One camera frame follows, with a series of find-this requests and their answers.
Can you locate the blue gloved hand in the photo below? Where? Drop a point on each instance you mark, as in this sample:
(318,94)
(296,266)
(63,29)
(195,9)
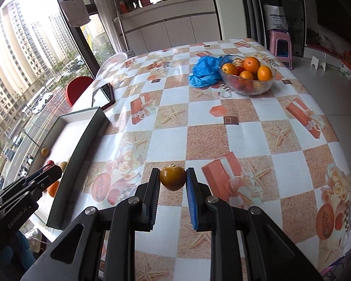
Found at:
(16,257)

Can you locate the floral checkered tablecloth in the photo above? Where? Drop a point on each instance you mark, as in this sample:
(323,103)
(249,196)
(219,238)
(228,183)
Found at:
(276,150)

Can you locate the pink plastic stool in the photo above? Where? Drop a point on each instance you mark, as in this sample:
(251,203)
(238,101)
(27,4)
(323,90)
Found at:
(280,46)

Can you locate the large orange mandarin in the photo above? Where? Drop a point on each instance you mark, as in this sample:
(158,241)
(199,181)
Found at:
(52,190)

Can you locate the glass fruit bowl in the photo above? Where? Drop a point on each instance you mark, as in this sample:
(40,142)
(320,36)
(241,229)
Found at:
(245,86)

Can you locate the orange in bowl top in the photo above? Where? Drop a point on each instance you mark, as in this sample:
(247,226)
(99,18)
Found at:
(251,64)

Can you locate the hanging grey cloth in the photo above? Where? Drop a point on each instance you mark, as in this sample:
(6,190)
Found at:
(75,12)

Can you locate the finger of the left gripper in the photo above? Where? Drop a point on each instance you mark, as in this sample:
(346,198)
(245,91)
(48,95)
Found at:
(34,185)

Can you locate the orange in bowl left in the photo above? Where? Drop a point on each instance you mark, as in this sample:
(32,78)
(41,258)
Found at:
(229,68)

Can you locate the yellow orange kumquat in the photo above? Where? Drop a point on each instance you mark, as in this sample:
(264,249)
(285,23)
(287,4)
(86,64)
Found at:
(173,177)

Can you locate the orange in bowl right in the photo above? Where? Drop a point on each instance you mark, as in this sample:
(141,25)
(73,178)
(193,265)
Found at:
(264,73)

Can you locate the orange in bowl front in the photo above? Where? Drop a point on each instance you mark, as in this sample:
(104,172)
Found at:
(247,75)

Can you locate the white cabinet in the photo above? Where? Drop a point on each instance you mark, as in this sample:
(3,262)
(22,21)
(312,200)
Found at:
(169,24)

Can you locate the kumquat in tray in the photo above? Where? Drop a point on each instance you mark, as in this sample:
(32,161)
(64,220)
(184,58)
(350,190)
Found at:
(45,151)

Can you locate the round tan longan fruit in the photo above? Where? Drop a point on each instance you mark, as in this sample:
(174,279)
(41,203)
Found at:
(63,166)

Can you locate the black smartphone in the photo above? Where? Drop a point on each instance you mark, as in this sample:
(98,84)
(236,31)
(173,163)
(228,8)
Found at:
(103,97)

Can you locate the blue plastic bag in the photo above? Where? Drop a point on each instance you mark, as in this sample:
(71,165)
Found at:
(206,72)

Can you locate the green white tray box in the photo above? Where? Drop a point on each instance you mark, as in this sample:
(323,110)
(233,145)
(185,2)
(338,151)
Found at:
(69,139)

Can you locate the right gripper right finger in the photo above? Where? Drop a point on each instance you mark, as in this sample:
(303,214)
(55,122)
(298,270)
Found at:
(209,213)

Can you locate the red plastic chair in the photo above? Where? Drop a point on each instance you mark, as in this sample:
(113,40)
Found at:
(76,88)

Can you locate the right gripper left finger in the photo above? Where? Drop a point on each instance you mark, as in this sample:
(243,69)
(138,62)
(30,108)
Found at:
(134,214)

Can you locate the small white step stool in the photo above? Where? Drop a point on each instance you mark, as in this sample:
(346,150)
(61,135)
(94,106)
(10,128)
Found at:
(318,63)

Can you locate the white paper bag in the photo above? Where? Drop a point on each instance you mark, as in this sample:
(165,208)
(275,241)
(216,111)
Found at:
(275,18)

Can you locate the orange in bowl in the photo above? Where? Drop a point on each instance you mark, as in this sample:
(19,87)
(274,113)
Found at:
(229,68)
(264,73)
(247,75)
(251,64)

